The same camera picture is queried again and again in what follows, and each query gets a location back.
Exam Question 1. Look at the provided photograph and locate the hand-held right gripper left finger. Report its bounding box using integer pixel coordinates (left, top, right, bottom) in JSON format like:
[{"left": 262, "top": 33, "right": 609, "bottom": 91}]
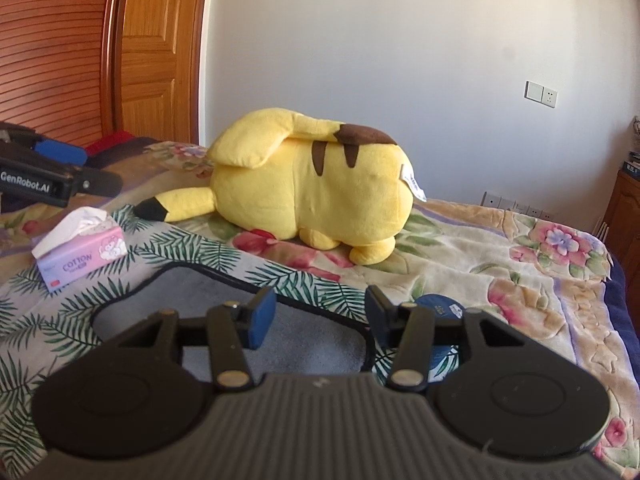
[{"left": 102, "top": 287, "right": 277, "bottom": 394}]

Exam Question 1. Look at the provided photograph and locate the stack of books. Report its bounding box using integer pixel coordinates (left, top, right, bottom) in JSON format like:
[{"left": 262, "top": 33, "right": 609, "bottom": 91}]
[{"left": 619, "top": 115, "right": 640, "bottom": 180}]

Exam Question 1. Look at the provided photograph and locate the wooden cabinet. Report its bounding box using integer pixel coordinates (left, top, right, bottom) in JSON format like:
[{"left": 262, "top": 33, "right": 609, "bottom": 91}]
[{"left": 597, "top": 167, "right": 640, "bottom": 267}]

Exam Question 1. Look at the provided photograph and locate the dark blue bed sheet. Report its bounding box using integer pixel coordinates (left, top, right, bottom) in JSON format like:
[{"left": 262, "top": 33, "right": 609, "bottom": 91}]
[{"left": 597, "top": 254, "right": 640, "bottom": 466}]

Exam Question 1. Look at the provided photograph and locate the white wall socket row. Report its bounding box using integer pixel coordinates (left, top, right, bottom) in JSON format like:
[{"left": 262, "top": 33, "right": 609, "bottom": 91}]
[{"left": 480, "top": 190, "right": 557, "bottom": 221}]

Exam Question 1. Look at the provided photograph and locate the red cloth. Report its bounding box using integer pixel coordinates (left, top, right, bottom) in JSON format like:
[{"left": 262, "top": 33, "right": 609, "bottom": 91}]
[{"left": 85, "top": 129, "right": 139, "bottom": 157}]

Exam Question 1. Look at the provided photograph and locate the dark brown cloth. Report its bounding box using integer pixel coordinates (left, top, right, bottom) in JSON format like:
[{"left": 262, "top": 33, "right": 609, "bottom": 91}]
[{"left": 89, "top": 136, "right": 162, "bottom": 172}]

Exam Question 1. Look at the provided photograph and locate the pink purple tissue box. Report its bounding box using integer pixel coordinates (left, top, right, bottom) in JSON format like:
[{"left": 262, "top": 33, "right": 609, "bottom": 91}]
[{"left": 31, "top": 207, "right": 126, "bottom": 294}]

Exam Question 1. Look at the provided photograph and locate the floral blanket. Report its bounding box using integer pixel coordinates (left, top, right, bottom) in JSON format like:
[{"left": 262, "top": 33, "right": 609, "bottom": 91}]
[{"left": 0, "top": 140, "right": 623, "bottom": 480}]

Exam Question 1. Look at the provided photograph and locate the wooden louvered door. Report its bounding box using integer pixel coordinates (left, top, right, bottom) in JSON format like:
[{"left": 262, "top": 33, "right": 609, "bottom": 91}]
[{"left": 0, "top": 0, "right": 124, "bottom": 149}]

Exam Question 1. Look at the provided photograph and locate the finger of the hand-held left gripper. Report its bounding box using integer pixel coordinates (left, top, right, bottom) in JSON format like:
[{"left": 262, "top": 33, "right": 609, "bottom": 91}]
[
  {"left": 0, "top": 121, "right": 90, "bottom": 167},
  {"left": 67, "top": 164, "right": 124, "bottom": 199}
]

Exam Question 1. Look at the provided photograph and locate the yellow plush toy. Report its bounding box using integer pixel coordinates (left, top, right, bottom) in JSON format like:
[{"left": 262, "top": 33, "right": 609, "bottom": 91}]
[{"left": 135, "top": 106, "right": 429, "bottom": 266}]

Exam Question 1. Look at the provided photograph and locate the blue round tin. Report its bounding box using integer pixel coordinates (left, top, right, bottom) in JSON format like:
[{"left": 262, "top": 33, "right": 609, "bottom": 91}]
[{"left": 414, "top": 293, "right": 467, "bottom": 381}]

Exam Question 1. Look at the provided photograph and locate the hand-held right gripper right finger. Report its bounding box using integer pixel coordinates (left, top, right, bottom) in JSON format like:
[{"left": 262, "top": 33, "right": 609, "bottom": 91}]
[{"left": 365, "top": 285, "right": 524, "bottom": 393}]

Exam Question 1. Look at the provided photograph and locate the wooden panel door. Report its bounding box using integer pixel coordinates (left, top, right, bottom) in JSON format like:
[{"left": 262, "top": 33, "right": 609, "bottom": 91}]
[{"left": 102, "top": 0, "right": 212, "bottom": 147}]

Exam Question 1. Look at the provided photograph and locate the grey towel with black edge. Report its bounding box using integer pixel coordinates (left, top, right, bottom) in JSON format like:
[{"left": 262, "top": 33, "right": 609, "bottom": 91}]
[{"left": 94, "top": 262, "right": 375, "bottom": 377}]

